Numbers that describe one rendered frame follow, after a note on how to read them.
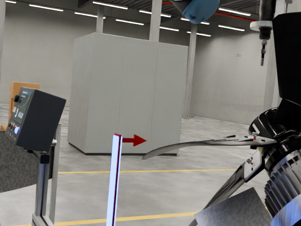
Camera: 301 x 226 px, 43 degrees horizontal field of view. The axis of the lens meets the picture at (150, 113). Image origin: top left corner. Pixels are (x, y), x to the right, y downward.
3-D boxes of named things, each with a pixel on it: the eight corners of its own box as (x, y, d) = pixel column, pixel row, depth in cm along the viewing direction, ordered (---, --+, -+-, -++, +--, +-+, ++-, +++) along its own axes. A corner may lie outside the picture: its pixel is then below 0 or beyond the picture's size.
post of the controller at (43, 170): (45, 215, 119) (50, 154, 118) (36, 216, 118) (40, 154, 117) (43, 212, 122) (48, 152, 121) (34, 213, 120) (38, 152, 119)
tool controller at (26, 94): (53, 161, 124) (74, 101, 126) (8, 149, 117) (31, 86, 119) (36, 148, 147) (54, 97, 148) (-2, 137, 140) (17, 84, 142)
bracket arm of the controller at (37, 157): (49, 163, 118) (50, 154, 118) (39, 164, 117) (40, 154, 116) (34, 150, 139) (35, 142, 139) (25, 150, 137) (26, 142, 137)
